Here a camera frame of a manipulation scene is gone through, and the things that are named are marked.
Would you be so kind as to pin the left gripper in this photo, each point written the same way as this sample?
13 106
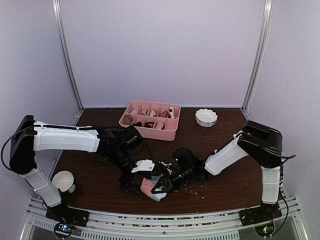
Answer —
127 185

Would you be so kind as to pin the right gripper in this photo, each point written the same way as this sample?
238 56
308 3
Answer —
166 183

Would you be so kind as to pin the pink patterned sock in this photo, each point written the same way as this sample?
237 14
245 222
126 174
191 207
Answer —
148 184

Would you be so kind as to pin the brown cream striped sock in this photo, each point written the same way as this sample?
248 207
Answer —
171 111

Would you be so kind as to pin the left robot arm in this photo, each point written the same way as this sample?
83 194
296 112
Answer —
113 142

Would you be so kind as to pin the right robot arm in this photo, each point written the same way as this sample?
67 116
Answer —
260 142

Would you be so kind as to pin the pink divided organizer box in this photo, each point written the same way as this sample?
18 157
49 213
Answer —
152 119

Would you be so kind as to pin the white scalloped bowl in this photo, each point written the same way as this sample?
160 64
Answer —
206 117

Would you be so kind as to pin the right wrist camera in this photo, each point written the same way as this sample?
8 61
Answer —
168 168

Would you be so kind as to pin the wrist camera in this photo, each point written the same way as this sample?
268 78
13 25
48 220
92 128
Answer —
168 168
144 165

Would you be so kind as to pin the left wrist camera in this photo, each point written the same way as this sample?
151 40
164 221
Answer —
144 165

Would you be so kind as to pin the aluminium front rail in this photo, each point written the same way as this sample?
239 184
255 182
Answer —
219 225

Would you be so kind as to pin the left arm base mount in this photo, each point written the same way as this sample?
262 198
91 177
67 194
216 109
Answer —
67 215

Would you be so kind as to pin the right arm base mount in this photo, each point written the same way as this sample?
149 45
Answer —
259 214

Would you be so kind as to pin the right aluminium corner post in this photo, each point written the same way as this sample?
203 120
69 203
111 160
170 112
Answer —
257 64

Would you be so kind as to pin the aluminium corner post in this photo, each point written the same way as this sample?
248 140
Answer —
257 64
65 53

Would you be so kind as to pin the left aluminium corner post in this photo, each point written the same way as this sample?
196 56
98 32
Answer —
65 53

